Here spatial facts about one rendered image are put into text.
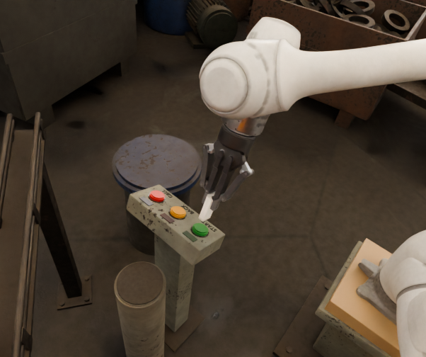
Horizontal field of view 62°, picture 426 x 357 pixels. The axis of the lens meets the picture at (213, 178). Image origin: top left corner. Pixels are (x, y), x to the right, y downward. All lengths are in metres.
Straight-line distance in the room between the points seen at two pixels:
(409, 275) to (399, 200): 1.16
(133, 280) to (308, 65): 0.61
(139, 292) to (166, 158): 0.57
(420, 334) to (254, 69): 0.64
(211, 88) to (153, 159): 0.83
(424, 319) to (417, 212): 1.28
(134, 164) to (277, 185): 0.88
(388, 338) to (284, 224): 0.79
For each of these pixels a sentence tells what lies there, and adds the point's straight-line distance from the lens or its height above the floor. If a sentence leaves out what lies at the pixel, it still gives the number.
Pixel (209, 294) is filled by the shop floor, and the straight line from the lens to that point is 1.46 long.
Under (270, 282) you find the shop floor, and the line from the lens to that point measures 1.53.
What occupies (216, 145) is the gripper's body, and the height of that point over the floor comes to 0.81.
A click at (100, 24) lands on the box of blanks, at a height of 0.41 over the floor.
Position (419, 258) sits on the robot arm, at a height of 0.62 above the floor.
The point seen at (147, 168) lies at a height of 0.43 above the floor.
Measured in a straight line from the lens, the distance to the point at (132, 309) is 0.87.
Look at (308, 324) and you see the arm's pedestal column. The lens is 1.47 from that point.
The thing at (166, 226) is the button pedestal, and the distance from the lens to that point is 0.85.
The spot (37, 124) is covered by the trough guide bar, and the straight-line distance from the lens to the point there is 0.94.
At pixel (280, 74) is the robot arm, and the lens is 0.50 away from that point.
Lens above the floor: 1.29
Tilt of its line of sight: 44 degrees down
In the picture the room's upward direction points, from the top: 9 degrees clockwise
